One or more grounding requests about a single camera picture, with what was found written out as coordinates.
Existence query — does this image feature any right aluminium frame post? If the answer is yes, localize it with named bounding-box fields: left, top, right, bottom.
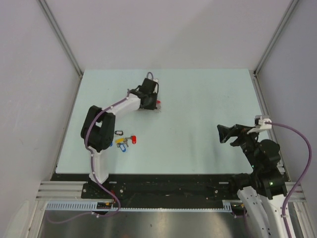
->
left=253, top=0, right=301, bottom=76

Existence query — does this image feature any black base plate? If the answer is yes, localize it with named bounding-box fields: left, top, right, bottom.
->
left=51, top=173, right=289, bottom=208

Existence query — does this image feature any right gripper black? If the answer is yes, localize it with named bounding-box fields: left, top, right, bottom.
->
left=216, top=123, right=261, bottom=169

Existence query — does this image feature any slotted cable duct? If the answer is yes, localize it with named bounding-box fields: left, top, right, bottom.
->
left=45, top=201, right=232, bottom=213

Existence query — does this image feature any aluminium frame post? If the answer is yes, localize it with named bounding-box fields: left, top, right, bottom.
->
left=37, top=0, right=83, bottom=78
left=253, top=0, right=301, bottom=76

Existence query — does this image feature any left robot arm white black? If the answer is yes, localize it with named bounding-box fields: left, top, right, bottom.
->
left=80, top=77, right=159, bottom=198

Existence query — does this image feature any left aluminium frame post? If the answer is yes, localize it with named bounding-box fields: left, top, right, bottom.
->
left=37, top=0, right=83, bottom=78

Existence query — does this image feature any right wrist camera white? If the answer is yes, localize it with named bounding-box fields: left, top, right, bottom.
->
left=255, top=115, right=272, bottom=132

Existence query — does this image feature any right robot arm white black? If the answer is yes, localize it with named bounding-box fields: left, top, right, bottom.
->
left=217, top=119, right=295, bottom=238

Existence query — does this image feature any blue tag key front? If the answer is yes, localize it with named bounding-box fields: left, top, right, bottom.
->
left=117, top=143, right=126, bottom=153

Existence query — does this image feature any red tag key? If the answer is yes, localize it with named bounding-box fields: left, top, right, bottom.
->
left=123, top=135, right=137, bottom=147

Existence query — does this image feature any aluminium front rail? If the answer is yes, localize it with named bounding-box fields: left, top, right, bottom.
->
left=36, top=181, right=90, bottom=200

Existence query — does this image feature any black tag key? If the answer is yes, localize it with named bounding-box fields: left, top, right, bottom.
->
left=114, top=130, right=124, bottom=136

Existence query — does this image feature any yellow tag key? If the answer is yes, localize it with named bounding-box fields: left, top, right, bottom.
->
left=115, top=137, right=127, bottom=144

